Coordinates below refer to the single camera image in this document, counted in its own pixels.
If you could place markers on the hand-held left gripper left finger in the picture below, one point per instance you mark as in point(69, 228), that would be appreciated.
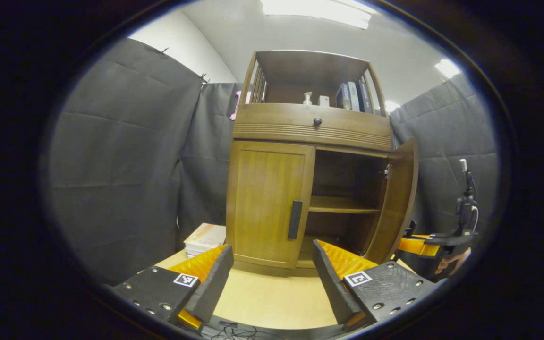
point(215, 288)

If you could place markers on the dark book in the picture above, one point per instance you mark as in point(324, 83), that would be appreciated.
point(365, 96)

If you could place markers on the small ceiling light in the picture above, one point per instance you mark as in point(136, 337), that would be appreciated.
point(446, 68)
point(391, 106)

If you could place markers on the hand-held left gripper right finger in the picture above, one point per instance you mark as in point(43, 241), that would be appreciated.
point(331, 288)

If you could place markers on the large ceiling light panel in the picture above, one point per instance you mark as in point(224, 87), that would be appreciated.
point(317, 12)

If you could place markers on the black backdrop cloth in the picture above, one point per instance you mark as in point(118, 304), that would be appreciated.
point(121, 156)

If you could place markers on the wooden cabinet drawer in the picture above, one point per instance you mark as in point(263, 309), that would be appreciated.
point(281, 120)

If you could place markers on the wooden shoe cabinet door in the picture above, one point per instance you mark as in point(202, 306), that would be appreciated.
point(262, 198)
point(397, 203)

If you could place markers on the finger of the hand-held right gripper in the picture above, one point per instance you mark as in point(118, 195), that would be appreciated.
point(410, 228)
point(416, 246)

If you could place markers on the white pump bottle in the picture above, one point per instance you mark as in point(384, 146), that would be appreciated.
point(307, 98)

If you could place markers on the grey book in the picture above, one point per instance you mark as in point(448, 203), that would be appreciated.
point(353, 96)

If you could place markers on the wooden inner cabinet shelf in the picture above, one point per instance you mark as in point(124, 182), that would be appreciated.
point(343, 204)

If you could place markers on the round black drawer knob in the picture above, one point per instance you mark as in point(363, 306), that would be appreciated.
point(317, 121)

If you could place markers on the small white box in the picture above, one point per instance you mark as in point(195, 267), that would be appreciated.
point(323, 100)

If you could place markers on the white orange paperback book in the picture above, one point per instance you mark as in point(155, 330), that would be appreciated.
point(206, 234)

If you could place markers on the blue book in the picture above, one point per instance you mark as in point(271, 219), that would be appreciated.
point(343, 96)

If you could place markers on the thin white book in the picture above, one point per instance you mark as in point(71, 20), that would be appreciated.
point(196, 252)

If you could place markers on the wooden double-door shoe cabinet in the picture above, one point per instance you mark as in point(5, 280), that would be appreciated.
point(310, 66)

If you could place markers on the metal door hinge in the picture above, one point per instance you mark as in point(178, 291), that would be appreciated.
point(386, 172)

